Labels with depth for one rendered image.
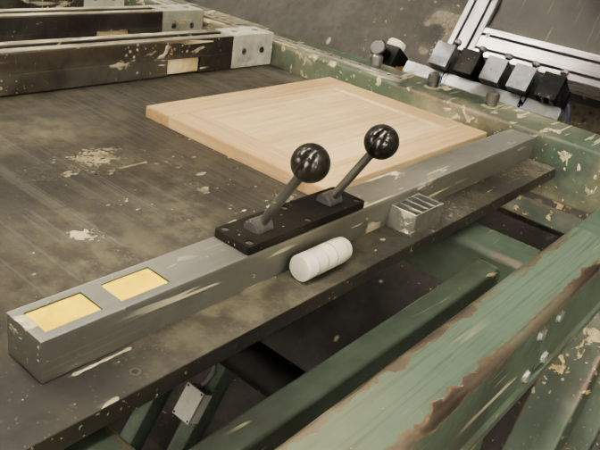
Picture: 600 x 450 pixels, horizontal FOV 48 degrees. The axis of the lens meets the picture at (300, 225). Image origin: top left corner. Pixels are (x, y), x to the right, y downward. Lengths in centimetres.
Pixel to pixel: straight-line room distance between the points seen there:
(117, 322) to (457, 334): 28
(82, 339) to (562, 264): 49
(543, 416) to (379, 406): 81
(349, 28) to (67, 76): 159
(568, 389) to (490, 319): 66
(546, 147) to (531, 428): 49
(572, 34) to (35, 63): 149
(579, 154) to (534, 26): 98
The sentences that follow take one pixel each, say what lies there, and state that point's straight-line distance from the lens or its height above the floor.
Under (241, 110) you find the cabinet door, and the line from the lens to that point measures 117.
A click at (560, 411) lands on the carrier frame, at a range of 129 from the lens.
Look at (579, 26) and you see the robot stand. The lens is 216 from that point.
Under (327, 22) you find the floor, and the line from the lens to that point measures 272.
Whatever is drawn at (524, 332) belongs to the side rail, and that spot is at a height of 144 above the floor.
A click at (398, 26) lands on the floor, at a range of 258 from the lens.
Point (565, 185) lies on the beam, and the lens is 127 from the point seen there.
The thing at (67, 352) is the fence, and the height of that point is 168.
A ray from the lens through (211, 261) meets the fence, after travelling 65.
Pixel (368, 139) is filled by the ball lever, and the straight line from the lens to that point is 72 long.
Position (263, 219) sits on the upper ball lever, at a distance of 69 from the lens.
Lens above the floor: 207
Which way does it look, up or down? 58 degrees down
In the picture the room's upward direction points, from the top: 61 degrees counter-clockwise
